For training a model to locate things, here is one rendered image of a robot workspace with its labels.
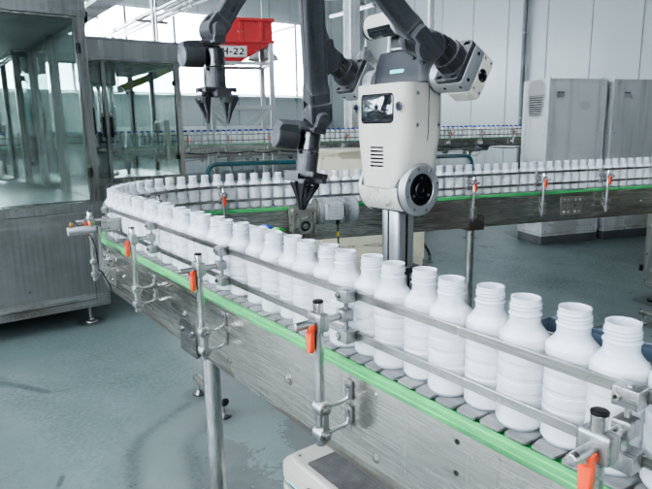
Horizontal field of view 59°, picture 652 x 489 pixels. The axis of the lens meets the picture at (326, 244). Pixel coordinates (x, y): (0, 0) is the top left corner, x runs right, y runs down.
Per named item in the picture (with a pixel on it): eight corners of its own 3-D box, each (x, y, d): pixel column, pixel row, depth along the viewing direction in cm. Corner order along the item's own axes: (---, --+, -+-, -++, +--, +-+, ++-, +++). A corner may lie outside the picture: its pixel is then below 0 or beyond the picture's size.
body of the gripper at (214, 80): (194, 94, 163) (193, 67, 161) (227, 95, 169) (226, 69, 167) (204, 93, 158) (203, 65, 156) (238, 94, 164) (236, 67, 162)
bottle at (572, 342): (583, 427, 71) (593, 299, 68) (602, 453, 65) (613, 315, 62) (534, 425, 72) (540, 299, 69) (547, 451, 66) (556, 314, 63)
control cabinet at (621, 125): (623, 228, 766) (635, 80, 728) (655, 235, 719) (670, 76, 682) (573, 233, 741) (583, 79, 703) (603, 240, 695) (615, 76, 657)
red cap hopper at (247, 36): (215, 234, 776) (204, 15, 721) (209, 226, 843) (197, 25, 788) (281, 229, 804) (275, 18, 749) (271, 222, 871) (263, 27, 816)
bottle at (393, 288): (392, 374, 87) (393, 269, 84) (366, 362, 92) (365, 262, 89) (419, 364, 91) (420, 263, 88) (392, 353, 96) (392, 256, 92)
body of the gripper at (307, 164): (311, 179, 145) (314, 149, 144) (282, 177, 151) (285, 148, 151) (328, 181, 150) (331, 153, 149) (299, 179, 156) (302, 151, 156)
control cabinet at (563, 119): (568, 233, 739) (578, 79, 701) (597, 240, 692) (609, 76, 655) (513, 238, 714) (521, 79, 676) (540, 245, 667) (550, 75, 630)
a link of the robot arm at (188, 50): (225, 21, 157) (211, 26, 164) (185, 16, 150) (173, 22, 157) (228, 67, 159) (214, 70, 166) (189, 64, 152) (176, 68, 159)
